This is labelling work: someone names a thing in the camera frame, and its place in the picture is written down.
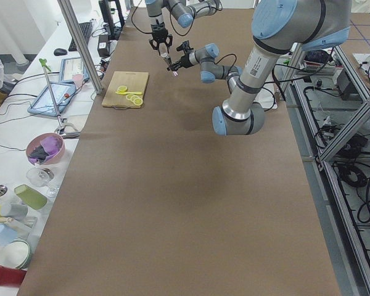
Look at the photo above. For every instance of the reacher grabber stick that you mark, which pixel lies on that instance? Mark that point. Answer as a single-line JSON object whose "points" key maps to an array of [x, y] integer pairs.
{"points": [[65, 129]]}

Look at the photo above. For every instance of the red cylinder container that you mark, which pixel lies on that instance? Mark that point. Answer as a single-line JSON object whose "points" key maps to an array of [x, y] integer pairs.
{"points": [[10, 277]]}

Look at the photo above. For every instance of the white bowl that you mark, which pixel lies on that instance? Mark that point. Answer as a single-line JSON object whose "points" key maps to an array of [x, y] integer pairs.
{"points": [[16, 255]]}

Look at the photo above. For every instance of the clear glass shaker cup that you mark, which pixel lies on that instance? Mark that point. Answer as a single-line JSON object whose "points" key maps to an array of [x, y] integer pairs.
{"points": [[165, 56]]}

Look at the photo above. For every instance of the pink bowl with cloths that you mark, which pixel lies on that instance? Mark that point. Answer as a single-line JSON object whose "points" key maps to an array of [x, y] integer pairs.
{"points": [[45, 149]]}

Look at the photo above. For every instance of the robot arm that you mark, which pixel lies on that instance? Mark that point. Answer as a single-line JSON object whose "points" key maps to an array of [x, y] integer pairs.
{"points": [[184, 14], [276, 26]]}

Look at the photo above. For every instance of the steel jigger measuring cup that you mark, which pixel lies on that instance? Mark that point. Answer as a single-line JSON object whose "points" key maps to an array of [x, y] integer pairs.
{"points": [[171, 68]]}

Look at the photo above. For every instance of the clear wine glass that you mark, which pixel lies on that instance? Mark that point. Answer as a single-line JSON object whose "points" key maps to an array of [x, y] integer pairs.
{"points": [[43, 177]]}

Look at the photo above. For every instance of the green plastic cup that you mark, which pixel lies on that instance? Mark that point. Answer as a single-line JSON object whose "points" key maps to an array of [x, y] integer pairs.
{"points": [[30, 196]]}

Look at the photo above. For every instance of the black monitor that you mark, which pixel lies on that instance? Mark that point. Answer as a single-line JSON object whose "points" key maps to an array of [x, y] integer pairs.
{"points": [[113, 30]]}

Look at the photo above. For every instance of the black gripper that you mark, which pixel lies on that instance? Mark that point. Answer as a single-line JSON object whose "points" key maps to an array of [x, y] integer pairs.
{"points": [[184, 59], [158, 31]]}

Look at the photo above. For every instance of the lemon slice near handle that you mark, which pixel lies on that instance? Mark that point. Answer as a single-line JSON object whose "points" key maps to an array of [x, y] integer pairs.
{"points": [[122, 89]]}

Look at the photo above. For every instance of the black computer mouse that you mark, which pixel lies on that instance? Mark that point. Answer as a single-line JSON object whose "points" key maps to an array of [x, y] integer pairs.
{"points": [[60, 52]]}

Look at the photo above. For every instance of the aluminium frame post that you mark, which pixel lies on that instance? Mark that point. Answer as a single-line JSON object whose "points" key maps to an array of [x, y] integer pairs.
{"points": [[75, 31]]}

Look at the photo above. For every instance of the yellow plastic knife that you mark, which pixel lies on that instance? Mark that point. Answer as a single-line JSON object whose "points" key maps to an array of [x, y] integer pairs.
{"points": [[129, 92]]}

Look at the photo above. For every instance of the bamboo cutting board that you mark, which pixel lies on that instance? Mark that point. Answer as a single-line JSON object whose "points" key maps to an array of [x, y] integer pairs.
{"points": [[134, 81]]}

